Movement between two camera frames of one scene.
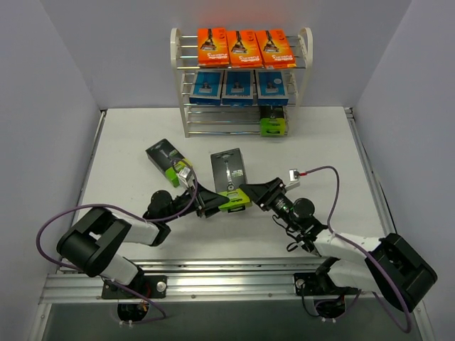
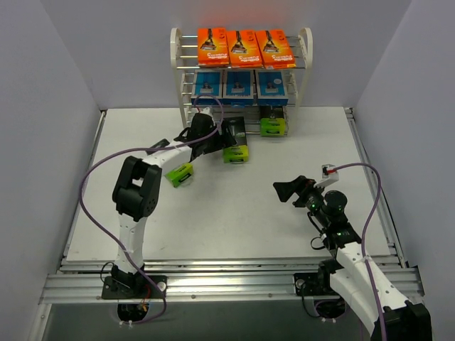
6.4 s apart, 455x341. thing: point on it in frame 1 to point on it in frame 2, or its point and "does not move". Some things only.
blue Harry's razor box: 207,87 does not move
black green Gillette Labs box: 272,121 does not move
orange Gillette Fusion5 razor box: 274,49 does not move
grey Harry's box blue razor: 271,91 does not move
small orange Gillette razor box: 212,47 does not move
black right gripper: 271,195 to 300,192
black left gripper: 200,202 to 212,138
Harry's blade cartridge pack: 238,89 does not move
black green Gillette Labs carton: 229,172 to 237,153
